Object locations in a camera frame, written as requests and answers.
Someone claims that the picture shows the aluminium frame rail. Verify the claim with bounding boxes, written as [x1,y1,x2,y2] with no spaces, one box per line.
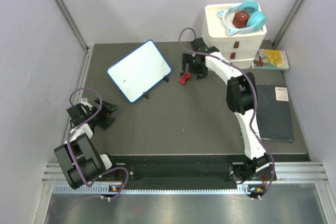
[61,45,93,155]

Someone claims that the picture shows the white three drawer organizer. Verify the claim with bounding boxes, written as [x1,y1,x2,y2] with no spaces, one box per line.
[201,3,267,69]

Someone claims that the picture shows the red whiteboard eraser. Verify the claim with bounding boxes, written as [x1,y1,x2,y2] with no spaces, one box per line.
[179,73,192,84]

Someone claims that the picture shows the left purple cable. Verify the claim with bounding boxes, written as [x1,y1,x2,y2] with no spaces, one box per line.
[67,87,130,201]

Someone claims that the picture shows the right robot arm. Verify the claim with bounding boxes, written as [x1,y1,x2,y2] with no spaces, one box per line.
[179,37,272,184]

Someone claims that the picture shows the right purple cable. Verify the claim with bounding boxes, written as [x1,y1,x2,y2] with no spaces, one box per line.
[178,27,276,201]

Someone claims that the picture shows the purple cable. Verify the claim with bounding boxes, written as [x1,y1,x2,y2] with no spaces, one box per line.
[67,87,130,201]
[178,27,276,201]

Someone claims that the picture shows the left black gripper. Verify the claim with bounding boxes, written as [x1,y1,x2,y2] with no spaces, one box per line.
[86,98,120,130]

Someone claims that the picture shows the dark blue notebook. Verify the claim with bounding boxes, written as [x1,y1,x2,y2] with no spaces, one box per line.
[256,84,293,143]

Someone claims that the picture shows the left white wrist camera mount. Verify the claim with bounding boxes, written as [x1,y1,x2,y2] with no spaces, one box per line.
[80,98,93,110]

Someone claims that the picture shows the brown cube toy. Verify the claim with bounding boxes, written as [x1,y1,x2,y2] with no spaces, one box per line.
[232,10,250,28]

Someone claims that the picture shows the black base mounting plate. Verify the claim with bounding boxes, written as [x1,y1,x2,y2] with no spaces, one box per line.
[104,155,279,184]

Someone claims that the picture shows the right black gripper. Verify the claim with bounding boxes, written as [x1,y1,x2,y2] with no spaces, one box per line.
[180,54,207,80]

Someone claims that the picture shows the illustrated yellow teal book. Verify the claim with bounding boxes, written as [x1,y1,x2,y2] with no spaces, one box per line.
[252,49,289,71]

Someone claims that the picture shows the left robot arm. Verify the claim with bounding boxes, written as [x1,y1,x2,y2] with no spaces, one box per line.
[54,100,119,189]

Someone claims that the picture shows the teal cat ear headphones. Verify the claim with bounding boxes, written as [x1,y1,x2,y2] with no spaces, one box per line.
[217,0,266,36]

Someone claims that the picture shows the slotted grey cable duct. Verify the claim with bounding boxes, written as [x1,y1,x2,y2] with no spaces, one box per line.
[53,184,251,195]

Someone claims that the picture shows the blue framed whiteboard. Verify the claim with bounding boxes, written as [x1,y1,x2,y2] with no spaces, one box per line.
[107,40,172,103]

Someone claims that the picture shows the grey wire whiteboard stand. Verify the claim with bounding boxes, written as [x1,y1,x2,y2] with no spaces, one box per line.
[142,76,169,99]

